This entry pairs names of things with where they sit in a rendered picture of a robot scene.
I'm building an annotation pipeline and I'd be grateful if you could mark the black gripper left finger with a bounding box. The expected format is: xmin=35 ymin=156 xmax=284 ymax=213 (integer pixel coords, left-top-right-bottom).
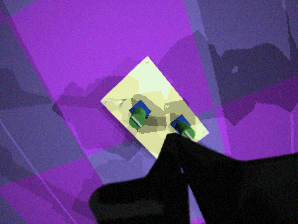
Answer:
xmin=88 ymin=133 xmax=190 ymax=224

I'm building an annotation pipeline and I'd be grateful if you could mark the pale yellow circuit board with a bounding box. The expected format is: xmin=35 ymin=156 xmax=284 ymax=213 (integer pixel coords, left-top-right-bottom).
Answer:
xmin=100 ymin=56 xmax=208 ymax=158

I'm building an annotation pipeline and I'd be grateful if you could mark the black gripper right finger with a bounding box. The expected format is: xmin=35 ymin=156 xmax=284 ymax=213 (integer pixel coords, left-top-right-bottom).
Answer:
xmin=172 ymin=133 xmax=298 ymax=224

